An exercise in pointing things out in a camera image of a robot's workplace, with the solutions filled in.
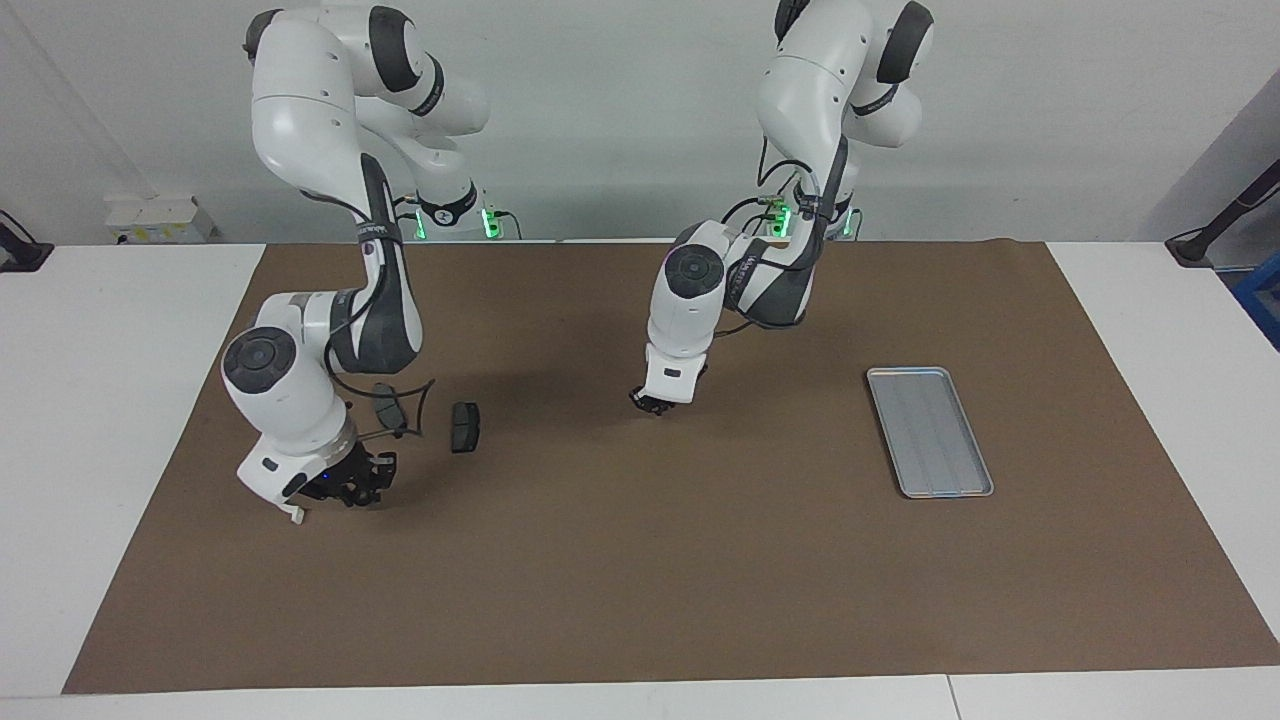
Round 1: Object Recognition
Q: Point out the silver metal tray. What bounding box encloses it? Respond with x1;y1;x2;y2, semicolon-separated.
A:
866;367;995;499

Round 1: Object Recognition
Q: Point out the curved dark brake pad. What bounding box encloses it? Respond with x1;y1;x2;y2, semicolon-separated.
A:
372;383;409;440

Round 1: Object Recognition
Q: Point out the brown table mat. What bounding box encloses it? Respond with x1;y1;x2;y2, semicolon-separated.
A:
62;240;1280;696

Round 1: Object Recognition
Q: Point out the white power strip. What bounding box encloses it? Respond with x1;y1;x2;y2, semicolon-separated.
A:
105;196;216;244

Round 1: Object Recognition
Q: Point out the blue crate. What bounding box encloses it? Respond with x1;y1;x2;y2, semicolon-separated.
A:
1232;265;1280;351

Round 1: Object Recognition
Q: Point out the black left base cable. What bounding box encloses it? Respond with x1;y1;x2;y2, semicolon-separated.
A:
720;195;773;237

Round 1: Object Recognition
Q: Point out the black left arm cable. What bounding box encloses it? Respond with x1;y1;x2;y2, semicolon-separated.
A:
740;135;836;336

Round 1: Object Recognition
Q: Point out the black clamp mount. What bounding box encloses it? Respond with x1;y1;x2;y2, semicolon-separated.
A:
0;210;54;273

